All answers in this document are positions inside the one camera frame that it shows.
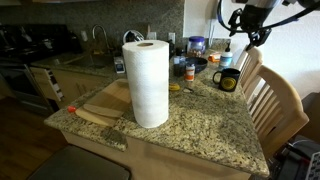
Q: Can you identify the dark drinking glass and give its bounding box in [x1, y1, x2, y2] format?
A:
[172, 62, 187, 78]

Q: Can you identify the dark grey bin lid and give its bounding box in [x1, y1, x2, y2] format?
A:
[27, 144, 132, 180]

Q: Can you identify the light wooden slat-back chair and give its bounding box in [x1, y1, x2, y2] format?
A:
[248, 64, 310, 162]
[233, 46, 264, 98]

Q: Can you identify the clear jar with blue lid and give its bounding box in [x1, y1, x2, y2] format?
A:
[186, 35, 207, 59]

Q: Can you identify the white bottle with blue label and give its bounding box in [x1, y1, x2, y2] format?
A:
[218, 42, 234, 71]

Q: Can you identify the open wooden drawer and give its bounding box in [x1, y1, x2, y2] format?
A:
[29, 65, 65, 103]

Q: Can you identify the white perforated crate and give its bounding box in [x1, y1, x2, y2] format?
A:
[307, 151, 320, 180]

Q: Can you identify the white paper towel roll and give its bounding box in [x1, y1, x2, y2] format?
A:
[121, 39, 171, 130]

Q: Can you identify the white wall outlet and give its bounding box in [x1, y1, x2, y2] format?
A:
[167, 31, 177, 45]
[80, 30, 89, 43]

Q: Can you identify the flat wooden spatula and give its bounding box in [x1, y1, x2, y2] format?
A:
[74, 107, 118, 128]
[82, 102, 126, 119]

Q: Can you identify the small white and blue box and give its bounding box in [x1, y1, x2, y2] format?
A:
[113, 55, 127, 75]

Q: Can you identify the black mug with yellow logo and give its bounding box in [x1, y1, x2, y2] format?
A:
[212, 67, 242, 93]

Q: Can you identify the orange spice bottle white cap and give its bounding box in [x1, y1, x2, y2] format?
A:
[184, 63, 197, 83]

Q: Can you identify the kitchen sink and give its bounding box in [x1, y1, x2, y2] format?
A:
[65, 52, 115, 70]

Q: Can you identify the black stove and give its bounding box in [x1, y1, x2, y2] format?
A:
[0, 22, 83, 115]

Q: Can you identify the dark blue bowl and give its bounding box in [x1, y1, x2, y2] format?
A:
[184, 56, 209, 75]

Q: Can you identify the curved metal faucet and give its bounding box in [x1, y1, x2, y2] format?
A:
[91, 23, 111, 55]

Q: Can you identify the yellow banana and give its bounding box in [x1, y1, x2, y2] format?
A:
[168, 82, 182, 92]

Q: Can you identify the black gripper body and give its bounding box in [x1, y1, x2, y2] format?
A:
[239, 4, 278, 34]

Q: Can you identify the wooden cutting board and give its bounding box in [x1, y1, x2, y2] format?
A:
[84, 78, 133, 115]

